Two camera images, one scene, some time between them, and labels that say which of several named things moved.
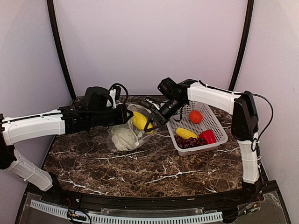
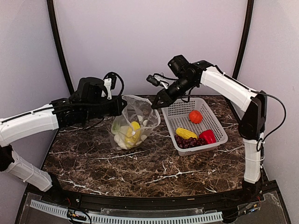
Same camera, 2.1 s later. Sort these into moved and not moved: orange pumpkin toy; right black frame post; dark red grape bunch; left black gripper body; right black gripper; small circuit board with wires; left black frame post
Moved: right black gripper; left black gripper body
Not moved: orange pumpkin toy; left black frame post; small circuit board with wires; right black frame post; dark red grape bunch
